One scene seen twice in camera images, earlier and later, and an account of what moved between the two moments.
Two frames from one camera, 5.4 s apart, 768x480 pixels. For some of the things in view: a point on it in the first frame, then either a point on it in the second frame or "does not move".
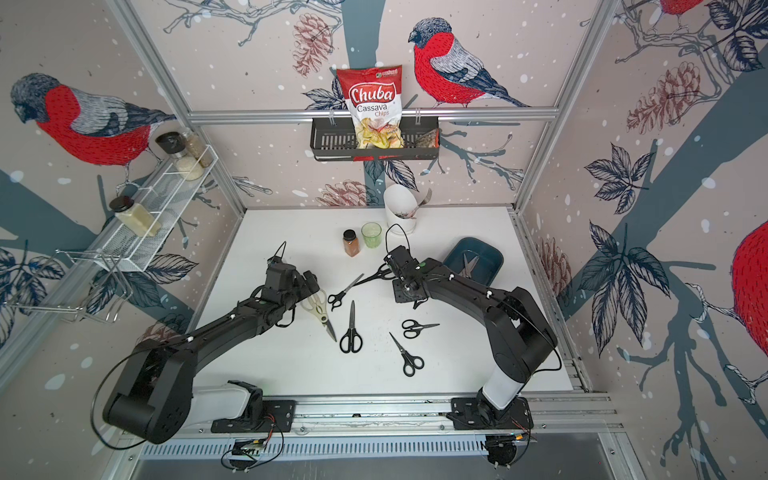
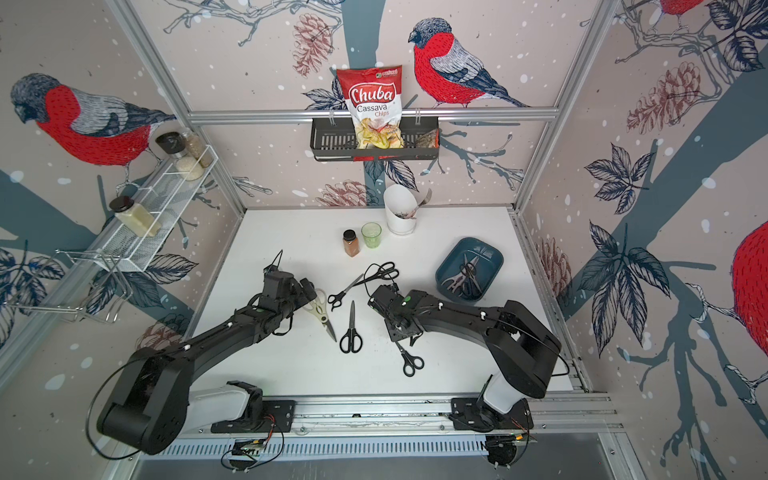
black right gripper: x=397 y=297 → x=393 y=336
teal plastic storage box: x=485 y=269 does not move
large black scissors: x=351 y=339 does not move
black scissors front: x=411 y=361 does not move
